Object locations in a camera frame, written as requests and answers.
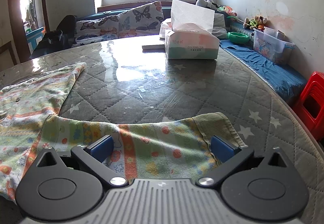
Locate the colourful patterned baby garment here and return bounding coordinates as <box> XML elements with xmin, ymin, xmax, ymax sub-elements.
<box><xmin>1</xmin><ymin>62</ymin><xmax>244</xmax><ymax>201</ymax></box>

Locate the quilted grey table cover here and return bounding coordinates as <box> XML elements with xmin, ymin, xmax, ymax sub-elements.
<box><xmin>1</xmin><ymin>36</ymin><xmax>323</xmax><ymax>223</ymax></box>

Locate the red plastic stool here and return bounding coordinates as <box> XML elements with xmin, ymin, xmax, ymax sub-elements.
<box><xmin>293</xmin><ymin>71</ymin><xmax>324</xmax><ymax>141</ymax></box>

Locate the blue bench cover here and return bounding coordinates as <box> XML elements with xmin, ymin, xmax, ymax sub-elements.
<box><xmin>219</xmin><ymin>20</ymin><xmax>308</xmax><ymax>103</ymax></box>

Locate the green bowl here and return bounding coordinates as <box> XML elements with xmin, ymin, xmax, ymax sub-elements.
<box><xmin>227</xmin><ymin>31</ymin><xmax>250</xmax><ymax>44</ymax></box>

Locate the clear plastic storage box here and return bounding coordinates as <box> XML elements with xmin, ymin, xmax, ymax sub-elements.
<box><xmin>253</xmin><ymin>29</ymin><xmax>295</xmax><ymax>65</ymax></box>

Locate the black bag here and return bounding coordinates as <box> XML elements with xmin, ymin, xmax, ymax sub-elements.
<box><xmin>29</xmin><ymin>15</ymin><xmax>77</xmax><ymax>59</ymax></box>

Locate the flat white remote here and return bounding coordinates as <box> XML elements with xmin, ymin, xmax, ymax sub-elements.
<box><xmin>142</xmin><ymin>44</ymin><xmax>165</xmax><ymax>50</ymax></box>

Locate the open tissue pack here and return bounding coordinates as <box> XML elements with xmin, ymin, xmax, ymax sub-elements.
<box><xmin>164</xmin><ymin>0</ymin><xmax>220</xmax><ymax>60</ymax></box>

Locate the grey cushion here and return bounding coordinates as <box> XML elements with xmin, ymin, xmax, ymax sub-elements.
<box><xmin>212</xmin><ymin>13</ymin><xmax>227</xmax><ymax>40</ymax></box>

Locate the butterfly pillow left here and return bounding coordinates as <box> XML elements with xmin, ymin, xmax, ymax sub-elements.
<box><xmin>72</xmin><ymin>16</ymin><xmax>119</xmax><ymax>47</ymax></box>

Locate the butterfly pillow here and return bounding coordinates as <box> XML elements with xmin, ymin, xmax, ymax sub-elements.
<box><xmin>118</xmin><ymin>1</ymin><xmax>164</xmax><ymax>38</ymax></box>
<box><xmin>72</xmin><ymin>16</ymin><xmax>119</xmax><ymax>47</ymax></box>

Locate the brown plush toy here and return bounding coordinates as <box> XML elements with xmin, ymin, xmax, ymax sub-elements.
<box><xmin>243</xmin><ymin>16</ymin><xmax>268</xmax><ymax>31</ymax></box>

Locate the butterfly pillow right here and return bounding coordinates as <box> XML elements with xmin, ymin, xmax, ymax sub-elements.
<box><xmin>118</xmin><ymin>1</ymin><xmax>164</xmax><ymax>38</ymax></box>

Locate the white plush toy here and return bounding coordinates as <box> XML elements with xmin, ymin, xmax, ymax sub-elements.
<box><xmin>195</xmin><ymin>0</ymin><xmax>218</xmax><ymax>11</ymax></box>

